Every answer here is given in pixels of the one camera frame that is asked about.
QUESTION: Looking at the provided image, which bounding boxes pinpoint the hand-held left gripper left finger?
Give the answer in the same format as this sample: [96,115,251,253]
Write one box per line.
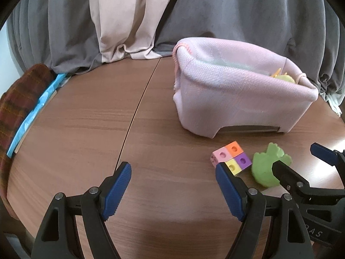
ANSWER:
[31,161,132,259]

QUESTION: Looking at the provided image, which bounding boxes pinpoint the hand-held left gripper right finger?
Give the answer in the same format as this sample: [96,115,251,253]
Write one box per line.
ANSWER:
[215,163,314,259]

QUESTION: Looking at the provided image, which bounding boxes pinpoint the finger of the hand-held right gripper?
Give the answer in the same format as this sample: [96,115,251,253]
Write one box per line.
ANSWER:
[272,160,345,208]
[310,142,345,188]

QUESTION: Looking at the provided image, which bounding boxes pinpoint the green frog toy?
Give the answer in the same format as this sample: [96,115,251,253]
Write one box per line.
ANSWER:
[252,143,293,188]

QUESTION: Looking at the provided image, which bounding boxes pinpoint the multicoloured cube block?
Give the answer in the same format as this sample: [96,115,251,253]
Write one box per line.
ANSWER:
[211,141,252,177]

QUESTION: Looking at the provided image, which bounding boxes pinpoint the yellow-green plush duck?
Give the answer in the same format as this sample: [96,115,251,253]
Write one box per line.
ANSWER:
[270,68,295,85]

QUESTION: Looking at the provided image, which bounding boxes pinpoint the pink fabric basket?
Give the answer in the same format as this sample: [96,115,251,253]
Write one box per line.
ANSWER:
[172,37,319,139]

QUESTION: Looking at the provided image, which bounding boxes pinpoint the white sheer curtain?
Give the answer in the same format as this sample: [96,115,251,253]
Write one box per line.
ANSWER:
[325,92,342,117]

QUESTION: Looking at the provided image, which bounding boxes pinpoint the light blue strip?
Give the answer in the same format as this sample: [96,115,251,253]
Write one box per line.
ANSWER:
[7,73,66,157]

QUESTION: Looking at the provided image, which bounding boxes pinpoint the brown plaid cloth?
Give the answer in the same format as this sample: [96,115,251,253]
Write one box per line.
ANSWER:
[0,63,54,203]

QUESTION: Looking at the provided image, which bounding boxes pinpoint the grey curtain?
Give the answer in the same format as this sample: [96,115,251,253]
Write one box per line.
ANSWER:
[154,0,345,106]
[7,0,104,74]

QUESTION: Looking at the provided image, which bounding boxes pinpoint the pale pink curtain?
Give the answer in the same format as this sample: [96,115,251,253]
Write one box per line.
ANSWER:
[89,0,186,64]

